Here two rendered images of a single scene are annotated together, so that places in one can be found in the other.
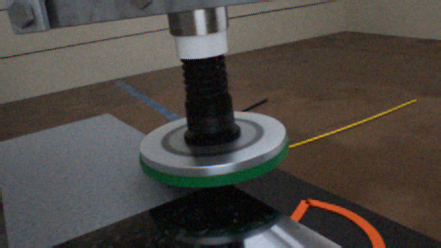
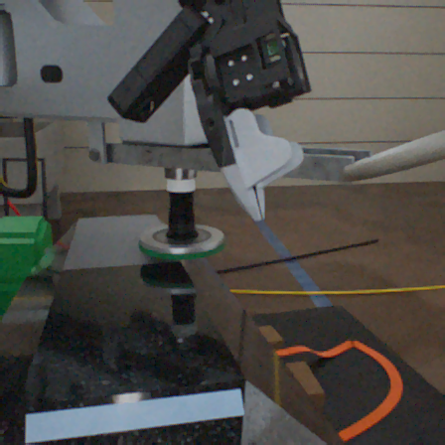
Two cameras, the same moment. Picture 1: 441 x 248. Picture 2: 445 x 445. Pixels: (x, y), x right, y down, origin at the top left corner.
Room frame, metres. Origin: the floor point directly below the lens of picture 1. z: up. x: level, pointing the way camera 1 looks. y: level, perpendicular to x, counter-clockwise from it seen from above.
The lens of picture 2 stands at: (-0.64, -0.48, 1.29)
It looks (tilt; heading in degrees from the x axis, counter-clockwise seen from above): 16 degrees down; 17
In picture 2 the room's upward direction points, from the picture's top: straight up
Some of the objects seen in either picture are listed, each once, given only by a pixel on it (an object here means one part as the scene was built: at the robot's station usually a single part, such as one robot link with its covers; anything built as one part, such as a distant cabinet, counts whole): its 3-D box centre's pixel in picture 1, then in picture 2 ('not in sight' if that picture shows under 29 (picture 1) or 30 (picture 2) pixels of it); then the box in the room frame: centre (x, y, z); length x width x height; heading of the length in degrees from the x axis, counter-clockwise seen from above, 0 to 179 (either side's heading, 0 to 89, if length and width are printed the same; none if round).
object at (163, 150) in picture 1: (213, 139); (182, 237); (0.58, 0.01, 0.88); 0.21 x 0.21 x 0.01
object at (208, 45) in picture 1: (200, 40); (181, 182); (0.58, 0.01, 1.02); 0.07 x 0.07 x 0.04
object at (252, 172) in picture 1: (213, 141); (182, 238); (0.58, 0.01, 0.88); 0.22 x 0.22 x 0.04
